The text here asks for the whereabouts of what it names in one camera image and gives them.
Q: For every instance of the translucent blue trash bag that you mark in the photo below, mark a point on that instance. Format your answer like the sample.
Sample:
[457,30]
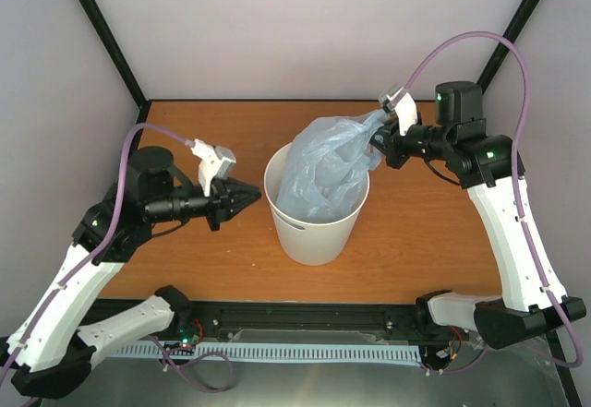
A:
[327,166]

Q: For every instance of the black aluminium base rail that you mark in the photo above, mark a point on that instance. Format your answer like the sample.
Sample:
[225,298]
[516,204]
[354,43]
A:
[219,320]

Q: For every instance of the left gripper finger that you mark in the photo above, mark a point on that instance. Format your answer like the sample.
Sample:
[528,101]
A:
[239,201]
[241,190]

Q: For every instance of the left black frame post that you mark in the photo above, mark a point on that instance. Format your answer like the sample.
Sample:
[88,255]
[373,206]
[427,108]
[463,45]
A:
[111,46]

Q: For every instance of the grey metal base plate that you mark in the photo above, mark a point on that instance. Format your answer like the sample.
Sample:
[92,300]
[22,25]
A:
[508,378]

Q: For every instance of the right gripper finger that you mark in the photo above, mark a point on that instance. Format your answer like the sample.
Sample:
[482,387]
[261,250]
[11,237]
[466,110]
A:
[388,121]
[383,144]

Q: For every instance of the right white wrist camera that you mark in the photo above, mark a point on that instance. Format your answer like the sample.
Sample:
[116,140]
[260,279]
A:
[398,101]

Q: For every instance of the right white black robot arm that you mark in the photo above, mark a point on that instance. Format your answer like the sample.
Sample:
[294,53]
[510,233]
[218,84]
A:
[533,301]

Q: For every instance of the right black frame post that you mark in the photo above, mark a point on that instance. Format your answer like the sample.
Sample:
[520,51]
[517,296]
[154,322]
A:
[516,25]

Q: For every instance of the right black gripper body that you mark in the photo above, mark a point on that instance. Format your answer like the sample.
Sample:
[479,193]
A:
[438,136]

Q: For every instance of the white plastic trash bin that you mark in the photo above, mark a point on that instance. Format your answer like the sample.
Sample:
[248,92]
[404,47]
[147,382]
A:
[311,244]

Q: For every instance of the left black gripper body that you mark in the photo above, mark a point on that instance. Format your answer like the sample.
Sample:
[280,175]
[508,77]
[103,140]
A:
[172,209]

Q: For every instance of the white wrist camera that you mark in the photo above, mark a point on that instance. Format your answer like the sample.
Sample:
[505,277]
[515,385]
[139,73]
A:
[215,162]
[398,101]

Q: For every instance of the green lit circuit board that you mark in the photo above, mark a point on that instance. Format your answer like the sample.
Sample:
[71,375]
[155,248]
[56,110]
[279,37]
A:
[191,336]

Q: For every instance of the black frame post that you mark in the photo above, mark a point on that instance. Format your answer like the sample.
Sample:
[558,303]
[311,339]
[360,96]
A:
[111,46]
[516,25]

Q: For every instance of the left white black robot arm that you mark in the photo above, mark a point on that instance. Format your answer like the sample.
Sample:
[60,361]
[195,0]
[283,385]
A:
[53,352]

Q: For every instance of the light blue slotted cable duct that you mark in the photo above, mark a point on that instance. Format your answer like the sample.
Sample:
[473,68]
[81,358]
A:
[275,353]

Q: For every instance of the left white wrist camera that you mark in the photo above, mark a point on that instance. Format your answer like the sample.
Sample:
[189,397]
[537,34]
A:
[215,162]

